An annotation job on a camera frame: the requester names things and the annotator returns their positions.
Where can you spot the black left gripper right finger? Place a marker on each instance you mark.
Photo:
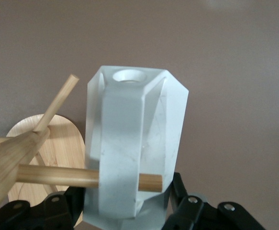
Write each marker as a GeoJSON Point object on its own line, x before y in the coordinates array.
{"type": "Point", "coordinates": [201, 215]}

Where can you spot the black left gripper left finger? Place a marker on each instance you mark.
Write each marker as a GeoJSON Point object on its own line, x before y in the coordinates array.
{"type": "Point", "coordinates": [46, 215]}

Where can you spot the white angular faceted cup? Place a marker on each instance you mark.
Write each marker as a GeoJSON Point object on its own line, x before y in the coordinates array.
{"type": "Point", "coordinates": [129, 134]}

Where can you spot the wooden cup rack with pegs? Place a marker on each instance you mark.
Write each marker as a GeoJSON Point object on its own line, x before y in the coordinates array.
{"type": "Point", "coordinates": [55, 148]}

